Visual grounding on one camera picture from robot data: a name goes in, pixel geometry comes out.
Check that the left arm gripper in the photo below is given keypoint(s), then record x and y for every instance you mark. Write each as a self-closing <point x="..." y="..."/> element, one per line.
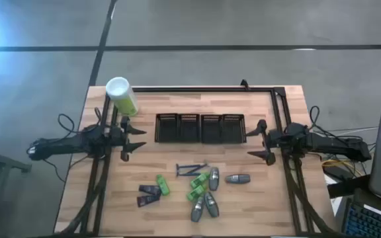
<point x="117" y="140"/>

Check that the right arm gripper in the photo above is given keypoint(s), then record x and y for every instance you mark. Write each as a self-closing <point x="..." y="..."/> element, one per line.
<point x="274" y="141"/>

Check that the grey roll-on deodorant bottle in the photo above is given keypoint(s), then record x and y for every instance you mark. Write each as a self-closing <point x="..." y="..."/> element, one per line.
<point x="237" y="178"/>
<point x="197" y="209"/>
<point x="211" y="204"/>
<point x="214" y="178"/>

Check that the dark blue toiletry tube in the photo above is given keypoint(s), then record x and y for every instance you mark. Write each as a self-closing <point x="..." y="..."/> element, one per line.
<point x="148" y="200"/>
<point x="150" y="189"/>

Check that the small green plastic bottle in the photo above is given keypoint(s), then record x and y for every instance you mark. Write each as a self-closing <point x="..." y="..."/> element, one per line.
<point x="199" y="180"/>
<point x="163" y="185"/>
<point x="196" y="193"/>

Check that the blue disposable razor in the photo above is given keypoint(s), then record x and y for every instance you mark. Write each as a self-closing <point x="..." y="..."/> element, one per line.
<point x="192" y="165"/>
<point x="194" y="169"/>
<point x="188" y="174"/>

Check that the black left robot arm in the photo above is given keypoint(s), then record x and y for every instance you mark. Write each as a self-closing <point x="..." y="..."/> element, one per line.
<point x="68" y="142"/>

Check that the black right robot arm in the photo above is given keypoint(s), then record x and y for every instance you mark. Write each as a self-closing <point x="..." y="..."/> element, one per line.
<point x="326" y="142"/>

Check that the black slotted plastic basket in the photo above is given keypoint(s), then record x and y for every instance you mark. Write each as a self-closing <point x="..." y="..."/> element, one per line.
<point x="234" y="131"/>
<point x="166" y="130"/>
<point x="212" y="131"/>
<point x="189" y="130"/>

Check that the green wipes canister white lid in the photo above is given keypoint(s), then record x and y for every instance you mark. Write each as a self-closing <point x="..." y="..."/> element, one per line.
<point x="122" y="96"/>

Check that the black box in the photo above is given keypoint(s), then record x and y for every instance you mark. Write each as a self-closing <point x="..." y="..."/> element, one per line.
<point x="347" y="186"/>

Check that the black keyboard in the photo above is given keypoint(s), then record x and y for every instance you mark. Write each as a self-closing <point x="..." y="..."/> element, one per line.
<point x="372" y="221"/>

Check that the black clamp on frame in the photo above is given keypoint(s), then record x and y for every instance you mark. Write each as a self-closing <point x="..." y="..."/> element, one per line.
<point x="244" y="84"/>

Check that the black metal table frame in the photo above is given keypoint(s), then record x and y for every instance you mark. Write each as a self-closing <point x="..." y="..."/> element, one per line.
<point x="210" y="89"/>

